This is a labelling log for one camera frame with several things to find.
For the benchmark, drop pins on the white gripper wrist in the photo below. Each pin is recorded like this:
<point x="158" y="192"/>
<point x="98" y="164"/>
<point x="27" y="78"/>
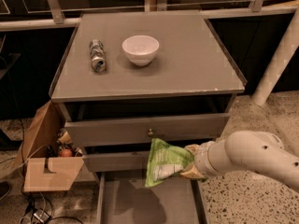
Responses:
<point x="202" y="160"/>

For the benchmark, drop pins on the green rice chip bag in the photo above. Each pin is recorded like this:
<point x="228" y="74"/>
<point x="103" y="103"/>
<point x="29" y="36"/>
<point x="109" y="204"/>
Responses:
<point x="166" y="161"/>

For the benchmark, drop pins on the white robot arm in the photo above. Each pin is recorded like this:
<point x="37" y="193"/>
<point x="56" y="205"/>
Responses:
<point x="262" y="153"/>

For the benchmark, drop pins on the grey middle drawer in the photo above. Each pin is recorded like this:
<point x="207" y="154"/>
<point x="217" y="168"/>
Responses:
<point x="116" y="158"/>

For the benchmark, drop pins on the grey drawer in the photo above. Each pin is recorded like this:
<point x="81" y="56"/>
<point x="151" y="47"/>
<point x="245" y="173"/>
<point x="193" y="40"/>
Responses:
<point x="124" y="199"/>
<point x="116" y="158"/>
<point x="108" y="132"/>

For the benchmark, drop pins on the grey bottom drawer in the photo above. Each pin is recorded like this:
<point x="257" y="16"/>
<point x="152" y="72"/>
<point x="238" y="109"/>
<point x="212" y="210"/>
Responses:
<point x="124" y="199"/>

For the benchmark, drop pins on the grey top drawer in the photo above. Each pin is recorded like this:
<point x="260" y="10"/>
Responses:
<point x="108" y="132"/>

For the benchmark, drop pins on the grey drawer cabinet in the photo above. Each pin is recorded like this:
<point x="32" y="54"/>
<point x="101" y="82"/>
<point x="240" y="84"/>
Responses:
<point x="190" y="75"/>

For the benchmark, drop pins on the white ceramic bowl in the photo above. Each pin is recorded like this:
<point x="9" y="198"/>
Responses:
<point x="140" y="49"/>

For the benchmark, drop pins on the red round item in box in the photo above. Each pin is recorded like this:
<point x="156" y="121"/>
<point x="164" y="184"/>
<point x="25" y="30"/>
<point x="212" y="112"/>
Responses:
<point x="66" y="153"/>

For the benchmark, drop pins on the tan packet in box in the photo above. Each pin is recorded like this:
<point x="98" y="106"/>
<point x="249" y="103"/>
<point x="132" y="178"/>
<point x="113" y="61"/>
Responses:
<point x="63" y="137"/>

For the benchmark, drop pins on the crushed aluminium drink can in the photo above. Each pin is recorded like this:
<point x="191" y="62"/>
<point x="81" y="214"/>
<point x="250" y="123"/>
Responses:
<point x="97" y="55"/>

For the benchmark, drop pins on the brown cardboard box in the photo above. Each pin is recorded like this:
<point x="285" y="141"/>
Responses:
<point x="45" y="170"/>

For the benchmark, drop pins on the white diagonal support pole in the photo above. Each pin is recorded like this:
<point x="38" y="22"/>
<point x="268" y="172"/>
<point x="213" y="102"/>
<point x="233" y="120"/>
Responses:
<point x="283" y="54"/>

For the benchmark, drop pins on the small power adapter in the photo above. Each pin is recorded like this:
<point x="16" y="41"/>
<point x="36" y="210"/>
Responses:
<point x="41" y="216"/>

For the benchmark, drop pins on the metal railing frame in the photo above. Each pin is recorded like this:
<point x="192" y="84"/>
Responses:
<point x="36" y="14"/>

